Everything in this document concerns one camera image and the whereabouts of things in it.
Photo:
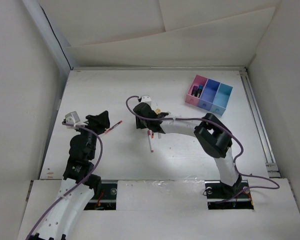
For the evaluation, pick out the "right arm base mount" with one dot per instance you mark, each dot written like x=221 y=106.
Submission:
x=216 y=194

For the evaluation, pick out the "blue black highlighter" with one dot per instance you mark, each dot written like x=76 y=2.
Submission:
x=199 y=91

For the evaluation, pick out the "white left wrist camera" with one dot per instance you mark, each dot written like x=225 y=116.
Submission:
x=71 y=119

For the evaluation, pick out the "aluminium rail right edge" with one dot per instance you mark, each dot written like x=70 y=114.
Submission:
x=270 y=161

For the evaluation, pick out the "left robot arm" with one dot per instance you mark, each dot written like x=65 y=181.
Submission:
x=78 y=185

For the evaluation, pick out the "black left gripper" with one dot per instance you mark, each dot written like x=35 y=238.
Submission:
x=99 y=122

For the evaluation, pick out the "pink white pen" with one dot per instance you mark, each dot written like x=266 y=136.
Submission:
x=149 y=135

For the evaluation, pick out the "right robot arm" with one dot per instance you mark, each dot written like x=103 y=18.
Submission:
x=211 y=134

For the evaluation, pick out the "red gel pen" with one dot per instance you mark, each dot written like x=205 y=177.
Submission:
x=113 y=127

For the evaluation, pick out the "light blue storage container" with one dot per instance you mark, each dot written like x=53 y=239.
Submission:
x=221 y=99

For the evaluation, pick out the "purple black highlighter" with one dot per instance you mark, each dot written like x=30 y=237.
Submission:
x=194 y=90

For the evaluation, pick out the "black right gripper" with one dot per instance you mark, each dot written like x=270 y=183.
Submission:
x=139 y=123

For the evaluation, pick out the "purple storage container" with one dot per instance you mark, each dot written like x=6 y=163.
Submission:
x=208 y=94

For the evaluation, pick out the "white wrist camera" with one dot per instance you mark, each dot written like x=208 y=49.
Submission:
x=71 y=119
x=145 y=99

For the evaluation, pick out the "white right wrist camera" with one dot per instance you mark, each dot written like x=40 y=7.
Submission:
x=145 y=99

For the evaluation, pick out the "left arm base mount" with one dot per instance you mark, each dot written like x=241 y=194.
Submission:
x=106 y=200

